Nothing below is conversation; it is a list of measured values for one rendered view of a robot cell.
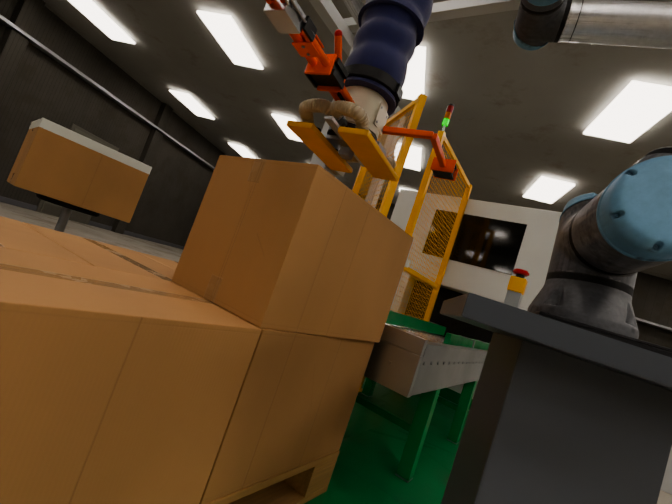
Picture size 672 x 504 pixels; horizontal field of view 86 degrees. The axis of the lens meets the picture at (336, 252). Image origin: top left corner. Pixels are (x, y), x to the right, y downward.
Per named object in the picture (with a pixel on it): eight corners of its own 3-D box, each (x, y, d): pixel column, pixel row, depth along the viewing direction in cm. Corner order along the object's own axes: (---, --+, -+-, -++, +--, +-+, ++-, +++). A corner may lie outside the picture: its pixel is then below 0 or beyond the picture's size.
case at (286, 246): (299, 308, 153) (330, 220, 156) (379, 343, 129) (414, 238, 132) (170, 280, 105) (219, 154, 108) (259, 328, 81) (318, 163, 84)
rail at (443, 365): (494, 372, 321) (500, 352, 322) (501, 375, 318) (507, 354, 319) (398, 389, 131) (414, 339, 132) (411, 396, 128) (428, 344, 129)
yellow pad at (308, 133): (330, 169, 145) (334, 158, 145) (352, 173, 140) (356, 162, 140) (285, 125, 114) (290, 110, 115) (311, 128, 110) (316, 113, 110)
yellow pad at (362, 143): (372, 177, 136) (377, 165, 136) (397, 182, 131) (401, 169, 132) (336, 131, 106) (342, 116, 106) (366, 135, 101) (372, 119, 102)
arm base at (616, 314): (612, 344, 79) (621, 301, 81) (658, 345, 62) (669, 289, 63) (519, 318, 86) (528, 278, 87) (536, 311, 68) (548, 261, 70)
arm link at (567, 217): (612, 297, 80) (628, 224, 82) (657, 287, 64) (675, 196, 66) (537, 278, 85) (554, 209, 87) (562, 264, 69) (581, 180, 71)
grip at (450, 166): (433, 177, 144) (437, 166, 145) (455, 181, 140) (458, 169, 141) (429, 168, 137) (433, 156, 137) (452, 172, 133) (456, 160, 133)
